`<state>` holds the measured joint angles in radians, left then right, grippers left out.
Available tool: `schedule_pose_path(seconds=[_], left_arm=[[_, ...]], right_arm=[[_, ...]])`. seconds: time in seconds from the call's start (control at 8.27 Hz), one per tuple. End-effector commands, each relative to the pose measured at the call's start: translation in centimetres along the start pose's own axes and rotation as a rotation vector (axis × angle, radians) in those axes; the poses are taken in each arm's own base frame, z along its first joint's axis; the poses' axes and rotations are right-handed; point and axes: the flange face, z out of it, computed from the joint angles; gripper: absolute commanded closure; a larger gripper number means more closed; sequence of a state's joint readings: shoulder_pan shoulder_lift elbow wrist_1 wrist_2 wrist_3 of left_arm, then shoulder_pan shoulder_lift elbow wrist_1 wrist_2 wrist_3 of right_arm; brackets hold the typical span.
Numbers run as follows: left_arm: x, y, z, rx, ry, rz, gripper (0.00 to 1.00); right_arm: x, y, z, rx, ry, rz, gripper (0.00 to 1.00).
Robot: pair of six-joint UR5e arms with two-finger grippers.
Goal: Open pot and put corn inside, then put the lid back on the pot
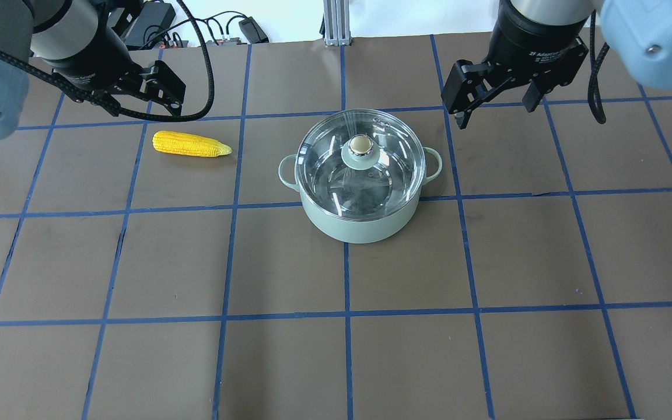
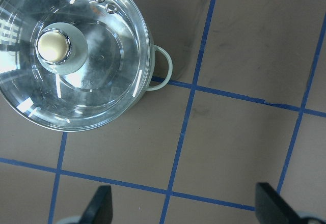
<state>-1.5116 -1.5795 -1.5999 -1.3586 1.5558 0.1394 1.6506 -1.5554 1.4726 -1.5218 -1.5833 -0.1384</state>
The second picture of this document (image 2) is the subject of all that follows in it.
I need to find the glass pot lid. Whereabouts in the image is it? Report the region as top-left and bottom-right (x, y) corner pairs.
(1, 0), (155, 132)

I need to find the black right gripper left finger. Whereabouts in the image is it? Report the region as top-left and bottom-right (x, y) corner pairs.
(79, 185), (113, 223)

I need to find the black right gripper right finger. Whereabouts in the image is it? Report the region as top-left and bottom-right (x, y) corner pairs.
(255, 183), (313, 223)

